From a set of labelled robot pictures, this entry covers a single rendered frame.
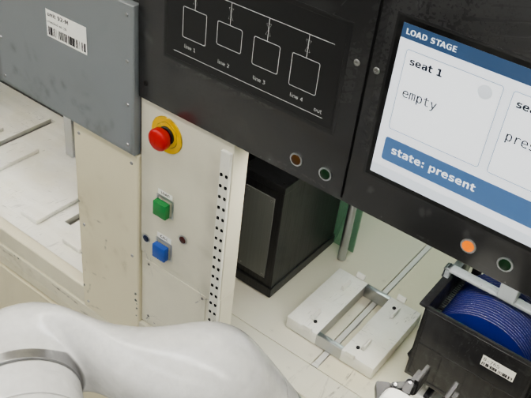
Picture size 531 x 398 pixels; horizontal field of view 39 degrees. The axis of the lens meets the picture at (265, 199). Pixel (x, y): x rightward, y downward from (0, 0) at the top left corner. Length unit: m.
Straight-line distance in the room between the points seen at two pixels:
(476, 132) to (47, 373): 0.54
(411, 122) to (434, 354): 0.58
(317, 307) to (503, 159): 0.78
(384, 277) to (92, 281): 0.66
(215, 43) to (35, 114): 1.25
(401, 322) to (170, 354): 1.04
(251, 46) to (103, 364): 0.54
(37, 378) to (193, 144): 0.64
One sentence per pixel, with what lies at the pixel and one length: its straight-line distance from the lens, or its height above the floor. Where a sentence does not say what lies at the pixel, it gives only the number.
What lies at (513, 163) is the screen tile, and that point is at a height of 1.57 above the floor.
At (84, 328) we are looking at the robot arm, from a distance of 0.65.
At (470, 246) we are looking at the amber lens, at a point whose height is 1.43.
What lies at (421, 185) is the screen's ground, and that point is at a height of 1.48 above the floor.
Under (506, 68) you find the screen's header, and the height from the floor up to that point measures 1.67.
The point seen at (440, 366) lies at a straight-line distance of 1.41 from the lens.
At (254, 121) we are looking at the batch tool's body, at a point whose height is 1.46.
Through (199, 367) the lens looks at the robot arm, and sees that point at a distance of 0.62.
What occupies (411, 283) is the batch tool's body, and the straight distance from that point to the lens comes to 1.76.
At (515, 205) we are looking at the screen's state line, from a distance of 0.92.
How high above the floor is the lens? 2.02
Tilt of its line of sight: 37 degrees down
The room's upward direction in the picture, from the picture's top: 7 degrees clockwise
